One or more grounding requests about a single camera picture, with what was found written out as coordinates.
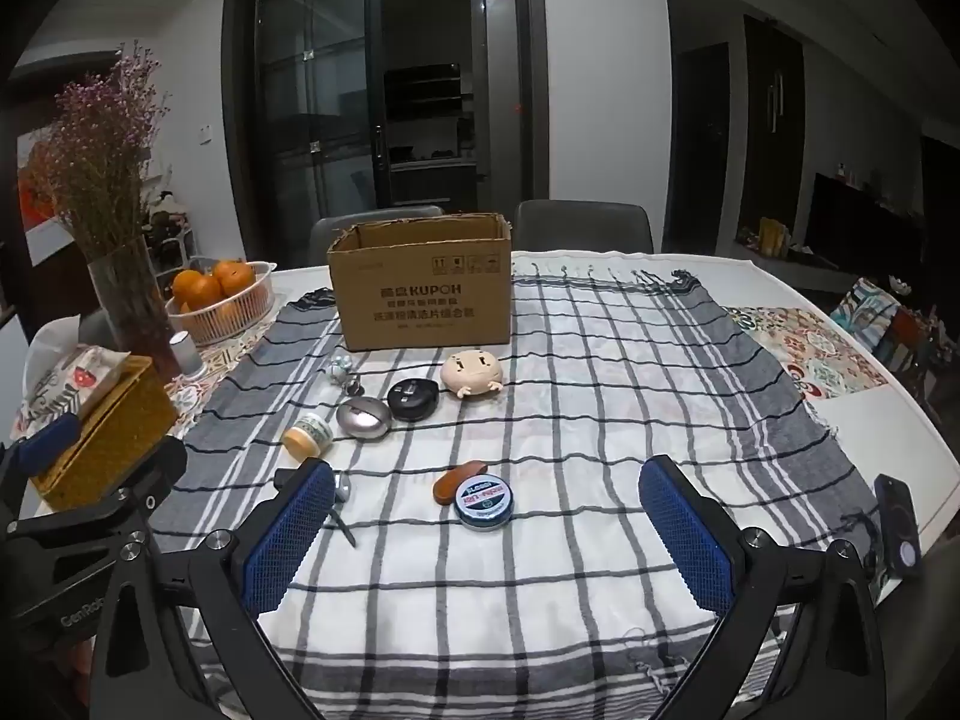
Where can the metal storage rack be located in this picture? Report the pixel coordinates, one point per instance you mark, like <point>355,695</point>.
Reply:
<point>169,232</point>

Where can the patterned tissue pack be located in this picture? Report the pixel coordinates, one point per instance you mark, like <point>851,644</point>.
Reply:
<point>75,379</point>

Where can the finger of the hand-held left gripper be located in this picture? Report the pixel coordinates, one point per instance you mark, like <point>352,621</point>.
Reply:
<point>154,476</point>
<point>49,441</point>

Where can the brown cardboard box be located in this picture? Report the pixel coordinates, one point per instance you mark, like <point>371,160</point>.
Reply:
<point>420,300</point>

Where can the beige round-head toy figure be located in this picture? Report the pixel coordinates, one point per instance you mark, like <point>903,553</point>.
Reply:
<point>471,371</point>

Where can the grey checked cloth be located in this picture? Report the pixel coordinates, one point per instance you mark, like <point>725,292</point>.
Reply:
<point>600,405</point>

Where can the blue round tin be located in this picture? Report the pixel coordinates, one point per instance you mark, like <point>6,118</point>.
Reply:
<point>486,504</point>

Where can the black television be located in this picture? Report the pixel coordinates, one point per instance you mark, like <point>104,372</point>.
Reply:
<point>862,229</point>

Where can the dark sliding glass door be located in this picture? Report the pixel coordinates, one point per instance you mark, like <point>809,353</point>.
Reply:
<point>315,90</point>

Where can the small metal tool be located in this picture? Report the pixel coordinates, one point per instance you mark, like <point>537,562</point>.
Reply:
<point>342,487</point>

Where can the grey dining chair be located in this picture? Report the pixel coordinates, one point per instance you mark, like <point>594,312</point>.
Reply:
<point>330,236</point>
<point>585,229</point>

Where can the yellow woven tissue box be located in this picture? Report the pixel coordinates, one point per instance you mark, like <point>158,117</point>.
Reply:
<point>112,435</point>

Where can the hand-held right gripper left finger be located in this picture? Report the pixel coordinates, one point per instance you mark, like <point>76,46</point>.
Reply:
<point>289,532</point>

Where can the silver refrigerator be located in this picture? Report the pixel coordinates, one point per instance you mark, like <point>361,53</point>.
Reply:
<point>495,105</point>

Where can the red wall picture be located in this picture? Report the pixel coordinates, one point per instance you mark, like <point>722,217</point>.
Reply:
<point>41,187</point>

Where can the small jar with yellow lid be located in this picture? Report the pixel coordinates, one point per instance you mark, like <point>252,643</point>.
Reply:
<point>306,436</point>

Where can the yellow packet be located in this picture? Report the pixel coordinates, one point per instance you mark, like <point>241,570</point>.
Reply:
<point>772,236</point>

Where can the white fruit basket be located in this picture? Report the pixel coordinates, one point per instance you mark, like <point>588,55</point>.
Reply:
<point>225,319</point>

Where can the dark wooden door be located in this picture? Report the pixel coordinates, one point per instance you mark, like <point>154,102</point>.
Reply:
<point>772,127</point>

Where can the black round case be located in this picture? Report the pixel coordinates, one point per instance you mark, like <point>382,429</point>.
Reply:
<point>412,399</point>

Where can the white small cylinder cup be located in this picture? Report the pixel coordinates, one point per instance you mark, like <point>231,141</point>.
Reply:
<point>186,354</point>

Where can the colourful patterned bag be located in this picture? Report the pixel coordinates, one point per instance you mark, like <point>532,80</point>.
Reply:
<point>870,315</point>

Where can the orange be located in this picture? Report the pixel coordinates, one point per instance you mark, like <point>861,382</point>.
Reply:
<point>234,275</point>
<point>196,291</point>

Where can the glass vase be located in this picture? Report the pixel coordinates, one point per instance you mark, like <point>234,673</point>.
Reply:
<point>131,315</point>

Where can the black rectangular device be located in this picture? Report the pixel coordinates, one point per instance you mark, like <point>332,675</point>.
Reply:
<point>898,517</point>

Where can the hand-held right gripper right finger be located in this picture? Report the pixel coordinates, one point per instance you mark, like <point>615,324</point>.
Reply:
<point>686,540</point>

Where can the dried purple flowers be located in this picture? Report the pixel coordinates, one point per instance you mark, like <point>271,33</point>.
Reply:
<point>97,150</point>

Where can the brown oval case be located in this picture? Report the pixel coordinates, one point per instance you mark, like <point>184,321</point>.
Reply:
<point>450,486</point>

